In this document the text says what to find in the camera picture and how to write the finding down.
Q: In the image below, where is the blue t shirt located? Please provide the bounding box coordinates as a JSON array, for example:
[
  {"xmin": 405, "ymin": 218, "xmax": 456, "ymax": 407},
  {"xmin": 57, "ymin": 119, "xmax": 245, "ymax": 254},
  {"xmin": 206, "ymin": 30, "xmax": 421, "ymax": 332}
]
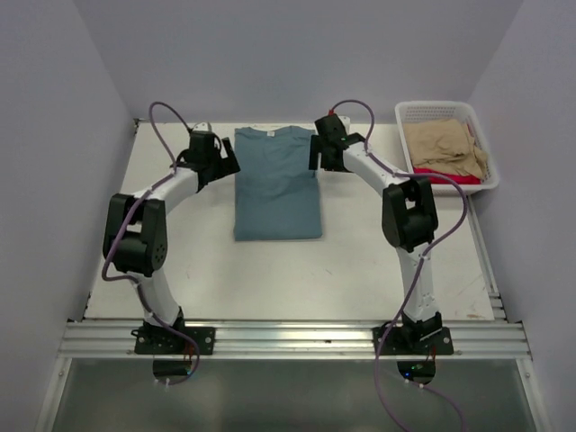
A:
[{"xmin": 234, "ymin": 126, "xmax": 323, "ymax": 242}]

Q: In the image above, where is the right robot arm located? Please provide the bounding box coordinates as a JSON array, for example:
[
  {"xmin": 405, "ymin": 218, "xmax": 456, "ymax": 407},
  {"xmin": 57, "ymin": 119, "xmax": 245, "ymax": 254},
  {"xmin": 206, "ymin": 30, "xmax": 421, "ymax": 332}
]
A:
[{"xmin": 309, "ymin": 113, "xmax": 442, "ymax": 354}]

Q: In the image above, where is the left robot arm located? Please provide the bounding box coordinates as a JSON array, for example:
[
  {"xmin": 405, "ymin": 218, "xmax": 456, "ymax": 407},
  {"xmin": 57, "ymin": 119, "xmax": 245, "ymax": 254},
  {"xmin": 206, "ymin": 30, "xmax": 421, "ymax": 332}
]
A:
[{"xmin": 102, "ymin": 130, "xmax": 240, "ymax": 354}]

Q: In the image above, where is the white plastic laundry basket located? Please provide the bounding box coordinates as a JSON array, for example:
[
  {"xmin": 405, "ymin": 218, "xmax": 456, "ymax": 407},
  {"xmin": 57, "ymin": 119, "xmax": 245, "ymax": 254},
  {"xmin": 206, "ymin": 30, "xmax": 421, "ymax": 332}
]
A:
[{"xmin": 395, "ymin": 101, "xmax": 500, "ymax": 194}]

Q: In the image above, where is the beige t shirt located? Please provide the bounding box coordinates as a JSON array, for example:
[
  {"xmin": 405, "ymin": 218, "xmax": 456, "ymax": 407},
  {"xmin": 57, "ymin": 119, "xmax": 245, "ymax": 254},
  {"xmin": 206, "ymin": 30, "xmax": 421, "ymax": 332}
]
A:
[{"xmin": 402, "ymin": 119, "xmax": 488, "ymax": 180}]

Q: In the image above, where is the red t shirt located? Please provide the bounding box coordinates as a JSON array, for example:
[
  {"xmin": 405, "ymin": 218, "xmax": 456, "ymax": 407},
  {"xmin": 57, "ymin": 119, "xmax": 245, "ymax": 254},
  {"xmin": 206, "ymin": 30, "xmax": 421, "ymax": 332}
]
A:
[{"xmin": 413, "ymin": 167, "xmax": 482, "ymax": 185}]

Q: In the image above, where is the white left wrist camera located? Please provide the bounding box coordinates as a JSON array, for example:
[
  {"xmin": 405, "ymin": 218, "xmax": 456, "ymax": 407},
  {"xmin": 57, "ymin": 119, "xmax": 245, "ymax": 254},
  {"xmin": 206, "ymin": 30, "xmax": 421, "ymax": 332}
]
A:
[{"xmin": 192, "ymin": 121, "xmax": 212, "ymax": 132}]

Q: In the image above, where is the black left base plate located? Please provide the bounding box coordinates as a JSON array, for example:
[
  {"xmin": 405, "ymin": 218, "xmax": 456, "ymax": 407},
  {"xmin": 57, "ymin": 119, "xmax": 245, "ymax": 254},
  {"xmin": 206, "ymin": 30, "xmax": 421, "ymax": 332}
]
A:
[{"xmin": 130, "ymin": 325, "xmax": 216, "ymax": 356}]

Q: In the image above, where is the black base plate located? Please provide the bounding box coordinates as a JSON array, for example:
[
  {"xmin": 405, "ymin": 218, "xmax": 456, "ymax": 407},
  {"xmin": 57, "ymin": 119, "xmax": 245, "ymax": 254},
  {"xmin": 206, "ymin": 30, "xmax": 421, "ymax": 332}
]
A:
[
  {"xmin": 130, "ymin": 325, "xmax": 216, "ymax": 356},
  {"xmin": 372, "ymin": 321, "xmax": 455, "ymax": 356}
]

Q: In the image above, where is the aluminium mounting rail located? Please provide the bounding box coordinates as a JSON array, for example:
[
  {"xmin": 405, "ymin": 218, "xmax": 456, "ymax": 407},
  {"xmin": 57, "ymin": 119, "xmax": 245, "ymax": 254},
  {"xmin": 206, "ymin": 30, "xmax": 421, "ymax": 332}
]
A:
[{"xmin": 58, "ymin": 193, "xmax": 535, "ymax": 361}]

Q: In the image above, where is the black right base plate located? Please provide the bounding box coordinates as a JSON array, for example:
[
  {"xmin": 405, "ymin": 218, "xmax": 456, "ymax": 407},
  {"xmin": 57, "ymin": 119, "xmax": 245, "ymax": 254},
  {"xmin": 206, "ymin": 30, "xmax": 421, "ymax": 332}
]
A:
[{"xmin": 372, "ymin": 321, "xmax": 455, "ymax": 356}]

